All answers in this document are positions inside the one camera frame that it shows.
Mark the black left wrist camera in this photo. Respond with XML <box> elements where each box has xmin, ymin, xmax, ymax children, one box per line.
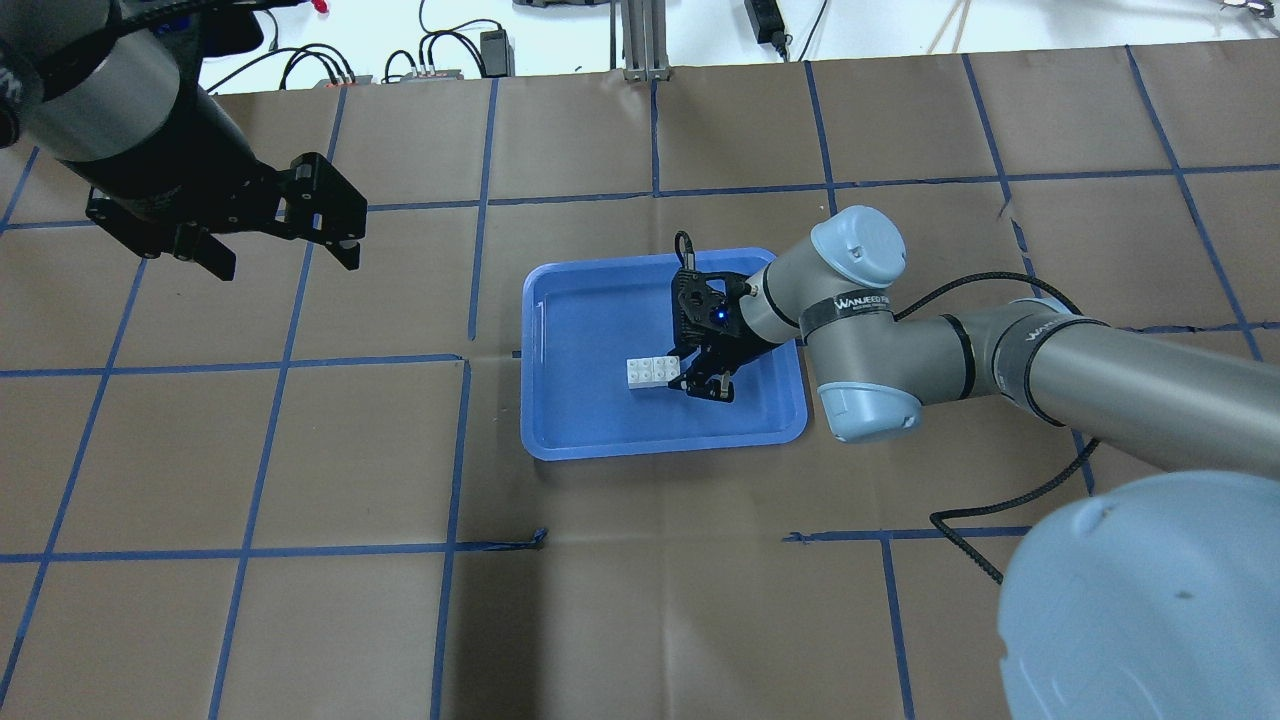
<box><xmin>84</xmin><ymin>186</ymin><xmax>210</xmax><ymax>260</ymax></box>

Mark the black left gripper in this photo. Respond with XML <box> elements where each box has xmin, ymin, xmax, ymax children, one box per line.
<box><xmin>180</xmin><ymin>152</ymin><xmax>369</xmax><ymax>281</ymax></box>

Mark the black power brick top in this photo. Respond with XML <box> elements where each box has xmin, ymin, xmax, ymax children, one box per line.
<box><xmin>744</xmin><ymin>0</ymin><xmax>791</xmax><ymax>61</ymax></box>

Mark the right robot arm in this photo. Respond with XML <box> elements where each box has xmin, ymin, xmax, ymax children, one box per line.
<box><xmin>669</xmin><ymin>206</ymin><xmax>1279</xmax><ymax>719</ymax></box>

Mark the blue plastic tray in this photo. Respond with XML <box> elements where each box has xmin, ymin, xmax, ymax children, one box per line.
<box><xmin>520</xmin><ymin>252</ymin><xmax>809</xmax><ymax>461</ymax></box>

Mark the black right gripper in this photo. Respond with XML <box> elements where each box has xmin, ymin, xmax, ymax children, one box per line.
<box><xmin>668</xmin><ymin>325</ymin><xmax>780</xmax><ymax>404</ymax></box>

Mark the black cable bundle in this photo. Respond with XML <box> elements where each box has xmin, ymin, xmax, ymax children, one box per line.
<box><xmin>205</xmin><ymin>0</ymin><xmax>506</xmax><ymax>94</ymax></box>

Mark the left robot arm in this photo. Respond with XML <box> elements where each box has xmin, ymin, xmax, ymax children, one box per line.
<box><xmin>1</xmin><ymin>1</ymin><xmax>369</xmax><ymax>281</ymax></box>

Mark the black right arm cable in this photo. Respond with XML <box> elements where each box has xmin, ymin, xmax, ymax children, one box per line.
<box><xmin>895</xmin><ymin>270</ymin><xmax>1101</xmax><ymax>585</ymax></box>

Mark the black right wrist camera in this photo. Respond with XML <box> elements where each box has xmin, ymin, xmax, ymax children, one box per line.
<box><xmin>671</xmin><ymin>231</ymin><xmax>751</xmax><ymax>357</ymax></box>

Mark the aluminium frame post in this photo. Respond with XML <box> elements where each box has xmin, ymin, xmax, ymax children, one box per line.
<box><xmin>611</xmin><ymin>1</ymin><xmax>671</xmax><ymax>83</ymax></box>

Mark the white block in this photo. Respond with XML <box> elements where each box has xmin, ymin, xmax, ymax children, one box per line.
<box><xmin>626</xmin><ymin>357</ymin><xmax>666</xmax><ymax>391</ymax></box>
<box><xmin>652</xmin><ymin>355</ymin><xmax>682</xmax><ymax>386</ymax></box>

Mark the small black adapter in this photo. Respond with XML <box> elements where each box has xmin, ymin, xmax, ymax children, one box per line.
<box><xmin>479</xmin><ymin>29</ymin><xmax>515</xmax><ymax>78</ymax></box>

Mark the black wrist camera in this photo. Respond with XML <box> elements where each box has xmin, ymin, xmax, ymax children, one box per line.
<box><xmin>84</xmin><ymin>186</ymin><xmax>210</xmax><ymax>260</ymax></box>
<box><xmin>671</xmin><ymin>231</ymin><xmax>751</xmax><ymax>357</ymax></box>

